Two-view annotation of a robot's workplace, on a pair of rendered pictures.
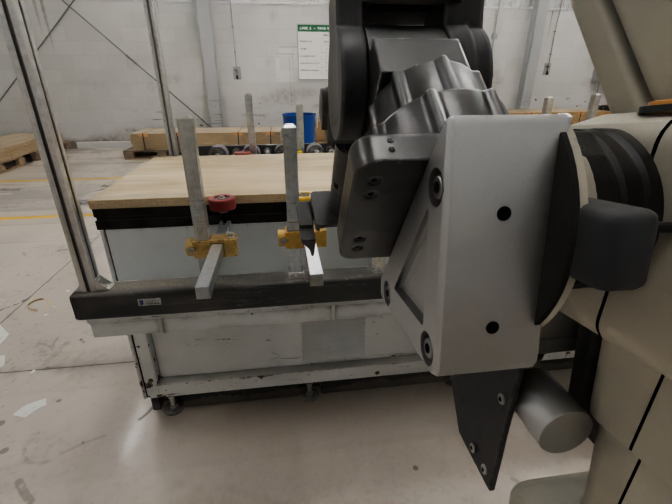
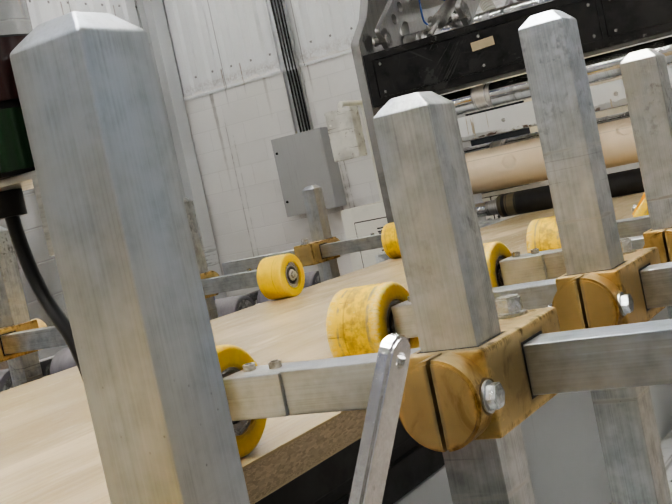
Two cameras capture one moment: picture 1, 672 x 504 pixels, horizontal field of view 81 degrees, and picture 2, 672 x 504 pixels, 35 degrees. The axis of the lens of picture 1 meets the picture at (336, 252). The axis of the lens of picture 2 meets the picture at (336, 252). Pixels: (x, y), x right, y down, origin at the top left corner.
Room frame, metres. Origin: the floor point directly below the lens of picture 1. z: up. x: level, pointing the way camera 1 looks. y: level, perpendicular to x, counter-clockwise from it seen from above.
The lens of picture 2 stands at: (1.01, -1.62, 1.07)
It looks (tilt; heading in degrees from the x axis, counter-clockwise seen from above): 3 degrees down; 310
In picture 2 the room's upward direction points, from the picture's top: 12 degrees counter-clockwise
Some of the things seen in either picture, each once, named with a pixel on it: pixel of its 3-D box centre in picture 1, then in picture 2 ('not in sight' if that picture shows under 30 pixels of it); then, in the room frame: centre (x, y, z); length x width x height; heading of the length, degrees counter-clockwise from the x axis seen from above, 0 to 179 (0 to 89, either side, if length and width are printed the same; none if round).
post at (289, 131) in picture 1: (293, 214); not in sight; (1.04, 0.12, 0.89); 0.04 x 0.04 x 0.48; 8
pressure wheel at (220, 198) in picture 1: (223, 213); not in sight; (1.16, 0.35, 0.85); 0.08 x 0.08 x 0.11
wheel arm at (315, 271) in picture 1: (309, 243); not in sight; (0.99, 0.07, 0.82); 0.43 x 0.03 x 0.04; 8
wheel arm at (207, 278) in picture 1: (216, 253); not in sight; (0.96, 0.32, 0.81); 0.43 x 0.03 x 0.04; 8
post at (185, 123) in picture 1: (198, 209); not in sight; (1.00, 0.37, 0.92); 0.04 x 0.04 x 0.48; 8
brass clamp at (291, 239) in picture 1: (302, 236); not in sight; (1.04, 0.10, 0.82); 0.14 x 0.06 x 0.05; 98
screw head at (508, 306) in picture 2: not in sight; (509, 305); (1.35, -2.19, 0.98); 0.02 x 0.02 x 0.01
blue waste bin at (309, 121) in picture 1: (300, 135); not in sight; (6.65, 0.58, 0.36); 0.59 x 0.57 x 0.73; 8
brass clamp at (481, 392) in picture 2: not in sight; (485, 375); (1.34, -2.13, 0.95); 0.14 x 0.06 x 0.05; 98
